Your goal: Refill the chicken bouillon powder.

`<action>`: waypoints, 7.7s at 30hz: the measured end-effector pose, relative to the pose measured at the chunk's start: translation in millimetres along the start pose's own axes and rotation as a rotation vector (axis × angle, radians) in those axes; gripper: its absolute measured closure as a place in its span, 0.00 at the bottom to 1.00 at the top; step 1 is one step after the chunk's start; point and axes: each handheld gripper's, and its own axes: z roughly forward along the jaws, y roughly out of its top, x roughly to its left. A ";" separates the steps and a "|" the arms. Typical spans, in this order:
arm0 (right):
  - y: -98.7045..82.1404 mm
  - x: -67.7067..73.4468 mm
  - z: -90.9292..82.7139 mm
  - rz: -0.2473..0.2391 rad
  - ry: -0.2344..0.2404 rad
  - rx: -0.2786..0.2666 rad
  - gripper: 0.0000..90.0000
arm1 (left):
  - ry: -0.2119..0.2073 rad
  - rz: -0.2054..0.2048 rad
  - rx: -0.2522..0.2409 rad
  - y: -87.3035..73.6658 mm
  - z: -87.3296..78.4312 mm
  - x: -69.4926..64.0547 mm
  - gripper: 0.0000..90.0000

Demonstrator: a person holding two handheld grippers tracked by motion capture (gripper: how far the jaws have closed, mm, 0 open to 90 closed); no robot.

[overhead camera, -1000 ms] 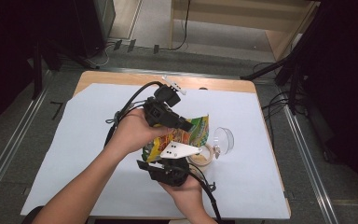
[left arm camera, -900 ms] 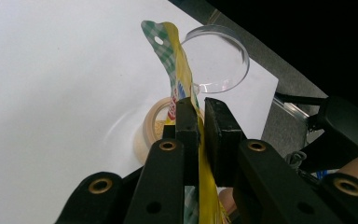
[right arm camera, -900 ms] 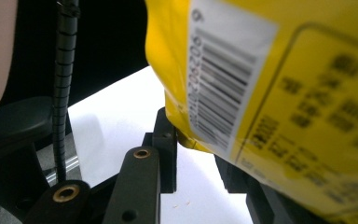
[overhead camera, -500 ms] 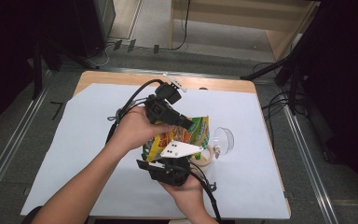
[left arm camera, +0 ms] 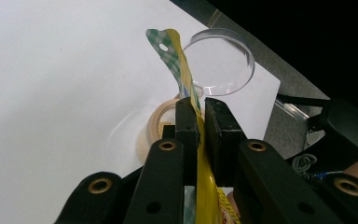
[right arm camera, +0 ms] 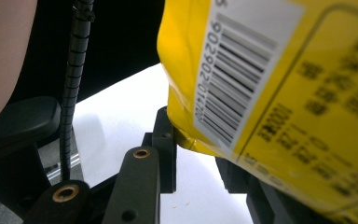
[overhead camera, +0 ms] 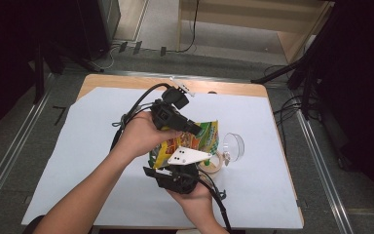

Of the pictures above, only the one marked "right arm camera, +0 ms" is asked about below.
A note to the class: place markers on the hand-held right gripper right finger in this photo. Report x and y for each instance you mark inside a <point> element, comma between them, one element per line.
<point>261,205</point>

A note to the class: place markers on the black chair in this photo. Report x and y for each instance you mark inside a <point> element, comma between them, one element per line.
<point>18,118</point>

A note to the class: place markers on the yellow spout pouch green cap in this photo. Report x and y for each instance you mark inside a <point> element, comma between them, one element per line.
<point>292,93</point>

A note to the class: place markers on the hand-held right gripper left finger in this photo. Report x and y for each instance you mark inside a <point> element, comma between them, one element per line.
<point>136,186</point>

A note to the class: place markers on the white paper sheet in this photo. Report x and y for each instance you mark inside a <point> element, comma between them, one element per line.
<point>121,109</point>

